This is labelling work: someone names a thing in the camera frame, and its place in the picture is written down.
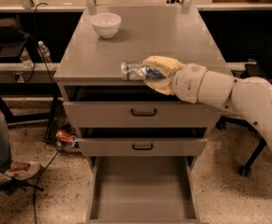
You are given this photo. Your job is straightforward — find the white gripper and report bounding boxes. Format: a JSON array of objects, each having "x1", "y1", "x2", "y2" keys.
[{"x1": 143, "y1": 56, "x2": 207, "y2": 104}]

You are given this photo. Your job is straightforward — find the silver redbull can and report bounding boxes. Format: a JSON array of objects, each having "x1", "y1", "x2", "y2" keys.
[{"x1": 121, "y1": 62, "x2": 165, "y2": 80}]

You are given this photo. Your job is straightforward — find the grey drawer cabinet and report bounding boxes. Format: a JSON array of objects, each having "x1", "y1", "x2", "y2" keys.
[{"x1": 53, "y1": 5, "x2": 235, "y2": 161}]

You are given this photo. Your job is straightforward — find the grey top drawer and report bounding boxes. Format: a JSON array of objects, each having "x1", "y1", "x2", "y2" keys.
[{"x1": 64, "y1": 102, "x2": 220, "y2": 128}]

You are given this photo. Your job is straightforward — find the grey drawer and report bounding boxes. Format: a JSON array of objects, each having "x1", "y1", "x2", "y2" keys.
[
  {"x1": 86, "y1": 157, "x2": 201, "y2": 224},
  {"x1": 64, "y1": 102, "x2": 220, "y2": 128},
  {"x1": 77, "y1": 138, "x2": 208, "y2": 157}
]

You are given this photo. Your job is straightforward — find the grey middle drawer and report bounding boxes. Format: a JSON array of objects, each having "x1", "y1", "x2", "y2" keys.
[{"x1": 77, "y1": 138, "x2": 208, "y2": 157}]

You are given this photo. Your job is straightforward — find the grey bottom drawer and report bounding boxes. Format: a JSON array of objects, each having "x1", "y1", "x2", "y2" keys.
[{"x1": 86, "y1": 157, "x2": 201, "y2": 224}]

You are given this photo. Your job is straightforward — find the white ceramic bowl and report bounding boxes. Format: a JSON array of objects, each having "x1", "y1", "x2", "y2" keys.
[{"x1": 91, "y1": 13, "x2": 122, "y2": 38}]

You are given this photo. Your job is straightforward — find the black office chair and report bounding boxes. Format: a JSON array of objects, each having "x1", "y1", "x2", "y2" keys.
[{"x1": 216, "y1": 63, "x2": 272, "y2": 176}]

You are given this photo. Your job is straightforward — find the clear water bottle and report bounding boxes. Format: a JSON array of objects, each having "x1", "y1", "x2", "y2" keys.
[{"x1": 38, "y1": 41, "x2": 52, "y2": 63}]

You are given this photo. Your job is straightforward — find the clear plastic cup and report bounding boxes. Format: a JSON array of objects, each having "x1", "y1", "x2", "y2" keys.
[{"x1": 20, "y1": 49, "x2": 34, "y2": 69}]

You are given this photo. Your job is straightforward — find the white red sneaker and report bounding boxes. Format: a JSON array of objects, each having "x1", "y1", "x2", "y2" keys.
[{"x1": 0, "y1": 161, "x2": 41, "y2": 186}]

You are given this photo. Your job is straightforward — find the black top drawer handle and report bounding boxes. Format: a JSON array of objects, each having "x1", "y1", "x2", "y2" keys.
[{"x1": 130, "y1": 108, "x2": 157, "y2": 117}]

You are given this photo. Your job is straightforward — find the black drawer handle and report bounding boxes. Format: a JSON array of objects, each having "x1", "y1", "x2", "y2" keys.
[
  {"x1": 132, "y1": 144, "x2": 153, "y2": 151},
  {"x1": 130, "y1": 108, "x2": 157, "y2": 117}
]

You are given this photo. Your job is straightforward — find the black middle drawer handle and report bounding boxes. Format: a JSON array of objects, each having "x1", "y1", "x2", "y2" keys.
[{"x1": 132, "y1": 144, "x2": 153, "y2": 151}]

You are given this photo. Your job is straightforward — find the black floor cable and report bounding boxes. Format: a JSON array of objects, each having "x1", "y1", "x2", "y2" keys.
[{"x1": 32, "y1": 149, "x2": 60, "y2": 224}]

